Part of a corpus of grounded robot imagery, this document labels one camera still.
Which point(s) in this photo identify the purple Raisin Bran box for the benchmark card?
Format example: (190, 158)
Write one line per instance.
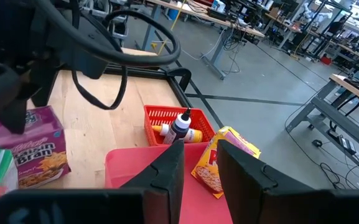
(36, 149)

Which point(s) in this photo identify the neighbouring black robot rig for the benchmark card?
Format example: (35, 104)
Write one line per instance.
(322, 28)

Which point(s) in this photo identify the yellow squeeze bottle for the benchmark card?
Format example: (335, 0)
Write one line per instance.
(196, 136)

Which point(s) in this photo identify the grey metal workbench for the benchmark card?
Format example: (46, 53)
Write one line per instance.
(338, 118)

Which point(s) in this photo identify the black bottle white label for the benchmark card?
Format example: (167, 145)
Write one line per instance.
(179, 127)

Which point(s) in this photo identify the red slotted plastic basket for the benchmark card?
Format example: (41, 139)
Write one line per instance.
(166, 115)

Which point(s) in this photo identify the yellow Corn Pops box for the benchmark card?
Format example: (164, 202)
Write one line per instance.
(207, 168)

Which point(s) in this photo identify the power strip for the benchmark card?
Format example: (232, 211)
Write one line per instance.
(342, 141)

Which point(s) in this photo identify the small blue bucket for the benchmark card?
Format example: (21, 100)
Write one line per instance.
(174, 14)

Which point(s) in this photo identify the storage bin rack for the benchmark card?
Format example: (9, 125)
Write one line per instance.
(118, 25)

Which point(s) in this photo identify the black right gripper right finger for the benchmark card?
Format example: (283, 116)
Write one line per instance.
(275, 202)

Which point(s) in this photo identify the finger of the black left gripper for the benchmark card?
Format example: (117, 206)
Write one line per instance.
(43, 87)
(5, 102)

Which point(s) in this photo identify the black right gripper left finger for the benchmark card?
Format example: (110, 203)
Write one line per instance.
(104, 205)

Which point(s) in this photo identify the wooden-top workbench grey legs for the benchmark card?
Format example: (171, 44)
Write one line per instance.
(216, 18)

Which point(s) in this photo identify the pink plastic tray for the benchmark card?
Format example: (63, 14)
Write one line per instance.
(129, 168)

